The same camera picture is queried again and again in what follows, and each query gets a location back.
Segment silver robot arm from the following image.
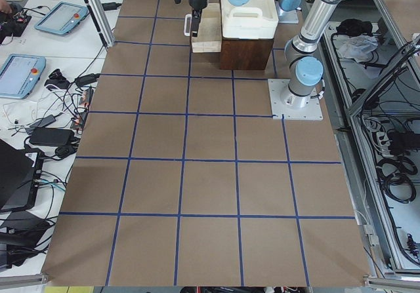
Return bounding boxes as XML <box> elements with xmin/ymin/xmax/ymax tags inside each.
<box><xmin>228</xmin><ymin>0</ymin><xmax>343</xmax><ymax>109</ymax></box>

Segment light wooden open drawer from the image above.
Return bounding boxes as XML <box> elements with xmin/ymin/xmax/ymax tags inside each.
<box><xmin>191</xmin><ymin>3</ymin><xmax>222</xmax><ymax>53</ymax></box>

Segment dark brown wooden cabinet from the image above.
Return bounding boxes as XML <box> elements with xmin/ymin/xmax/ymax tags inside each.
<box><xmin>220</xmin><ymin>37</ymin><xmax>274</xmax><ymax>70</ymax></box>

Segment white plastic tray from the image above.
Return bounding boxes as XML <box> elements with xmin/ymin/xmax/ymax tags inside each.
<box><xmin>220</xmin><ymin>0</ymin><xmax>278</xmax><ymax>39</ymax></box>

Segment upper blue teach pendant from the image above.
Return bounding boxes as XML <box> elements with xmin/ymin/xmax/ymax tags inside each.
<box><xmin>35</xmin><ymin>1</ymin><xmax>89</xmax><ymax>35</ymax></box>

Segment blue teach pendant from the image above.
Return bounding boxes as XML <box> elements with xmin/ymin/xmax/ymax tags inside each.
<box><xmin>1</xmin><ymin>54</ymin><xmax>46</xmax><ymax>99</ymax></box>
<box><xmin>35</xmin><ymin>1</ymin><xmax>89</xmax><ymax>35</ymax></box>

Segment crumpled white cloth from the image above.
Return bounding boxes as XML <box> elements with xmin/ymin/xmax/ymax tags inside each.
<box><xmin>337</xmin><ymin>35</ymin><xmax>378</xmax><ymax>62</ymax></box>

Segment lower blue teach pendant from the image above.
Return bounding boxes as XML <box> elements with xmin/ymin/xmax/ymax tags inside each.
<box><xmin>1</xmin><ymin>54</ymin><xmax>46</xmax><ymax>99</ymax></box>

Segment black power brick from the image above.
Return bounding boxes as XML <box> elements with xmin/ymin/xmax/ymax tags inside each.
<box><xmin>29</xmin><ymin>128</ymin><xmax>75</xmax><ymax>147</ymax></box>

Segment black monitor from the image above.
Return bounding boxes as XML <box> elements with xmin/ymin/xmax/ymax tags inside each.
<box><xmin>1</xmin><ymin>141</ymin><xmax>44</xmax><ymax>212</ymax></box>

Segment white drawer handle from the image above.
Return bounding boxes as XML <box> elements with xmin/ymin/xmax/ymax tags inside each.
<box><xmin>183</xmin><ymin>14</ymin><xmax>192</xmax><ymax>37</ymax></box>

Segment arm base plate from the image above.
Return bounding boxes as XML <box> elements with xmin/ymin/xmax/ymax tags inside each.
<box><xmin>278</xmin><ymin>0</ymin><xmax>301</xmax><ymax>24</ymax></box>
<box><xmin>268</xmin><ymin>79</ymin><xmax>323</xmax><ymax>121</ymax></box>

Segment aluminium frame post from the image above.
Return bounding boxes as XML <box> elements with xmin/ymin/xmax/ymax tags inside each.
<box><xmin>83</xmin><ymin>0</ymin><xmax>115</xmax><ymax>49</ymax></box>

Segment black cable bundle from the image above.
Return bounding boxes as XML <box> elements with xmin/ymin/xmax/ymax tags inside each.
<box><xmin>375</xmin><ymin>157</ymin><xmax>417</xmax><ymax>205</ymax></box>

